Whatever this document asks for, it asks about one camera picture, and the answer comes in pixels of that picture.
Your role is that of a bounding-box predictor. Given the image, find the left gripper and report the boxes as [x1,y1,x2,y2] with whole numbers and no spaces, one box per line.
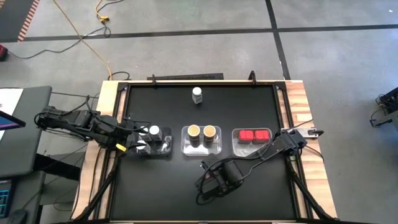
[117,124,150,151]

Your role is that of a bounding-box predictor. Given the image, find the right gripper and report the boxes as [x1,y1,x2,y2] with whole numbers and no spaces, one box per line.
[195,154,226,200]

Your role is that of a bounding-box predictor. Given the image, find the gold-lid spice jar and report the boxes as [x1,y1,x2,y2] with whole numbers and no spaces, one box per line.
[203,124,217,147]
[187,124,201,147]

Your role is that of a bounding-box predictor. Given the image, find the smoky dark transparent bin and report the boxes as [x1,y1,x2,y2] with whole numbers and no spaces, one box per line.
[133,126,173,156]

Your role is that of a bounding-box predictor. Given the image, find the clear plastic bin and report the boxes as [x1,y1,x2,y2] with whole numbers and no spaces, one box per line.
[180,125,223,157]

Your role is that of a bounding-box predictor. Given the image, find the white plastic bin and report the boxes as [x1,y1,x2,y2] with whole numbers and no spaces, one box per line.
[231,127,275,159]

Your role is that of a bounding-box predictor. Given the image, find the grey desk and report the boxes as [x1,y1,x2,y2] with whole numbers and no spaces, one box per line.
[0,86,53,180]

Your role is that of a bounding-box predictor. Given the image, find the tablet with lit screen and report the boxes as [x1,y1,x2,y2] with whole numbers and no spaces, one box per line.
[0,110,26,131]

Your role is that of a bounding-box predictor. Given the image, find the white paper sheet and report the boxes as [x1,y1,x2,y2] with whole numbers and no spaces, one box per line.
[0,88,24,116]

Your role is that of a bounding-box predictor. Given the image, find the black computer mouse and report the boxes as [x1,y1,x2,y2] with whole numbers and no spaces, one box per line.
[7,208,29,224]

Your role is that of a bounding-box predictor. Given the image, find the backlit keyboard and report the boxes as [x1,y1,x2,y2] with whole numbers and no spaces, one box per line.
[0,180,13,218]

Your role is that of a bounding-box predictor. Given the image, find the black mat orange stripes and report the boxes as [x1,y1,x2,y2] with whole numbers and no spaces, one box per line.
[0,0,41,43]

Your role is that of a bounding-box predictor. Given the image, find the black cable loop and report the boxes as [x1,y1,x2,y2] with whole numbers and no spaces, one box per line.
[107,71,131,82]

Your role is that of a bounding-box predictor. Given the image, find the long yellow extension cord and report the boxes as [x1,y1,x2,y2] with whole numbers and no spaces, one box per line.
[52,0,113,81]

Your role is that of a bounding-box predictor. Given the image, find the silver metal bracket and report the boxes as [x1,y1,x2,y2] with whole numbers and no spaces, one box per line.
[303,127,325,138]

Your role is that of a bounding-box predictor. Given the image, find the black floor cable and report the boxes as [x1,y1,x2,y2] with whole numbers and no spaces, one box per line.
[6,18,112,60]

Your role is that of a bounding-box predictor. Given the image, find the yellow cord with plug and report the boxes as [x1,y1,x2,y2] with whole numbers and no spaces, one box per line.
[94,0,110,23]

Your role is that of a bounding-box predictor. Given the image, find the black equipment with cables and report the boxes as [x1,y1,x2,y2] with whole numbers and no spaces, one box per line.
[369,86,398,128]

